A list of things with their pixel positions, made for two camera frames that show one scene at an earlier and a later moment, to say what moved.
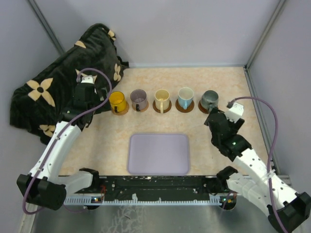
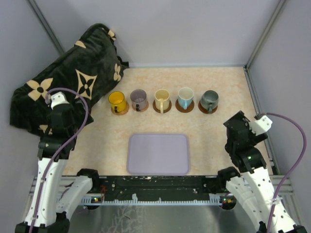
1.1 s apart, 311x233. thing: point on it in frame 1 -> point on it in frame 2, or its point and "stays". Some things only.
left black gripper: [103, 92] -> [49, 117]
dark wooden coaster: [205, 110] stays
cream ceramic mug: [162, 100] stays
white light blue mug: [185, 96] -> [189, 108]
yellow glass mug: [117, 101] stays
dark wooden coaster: [189, 108] stays
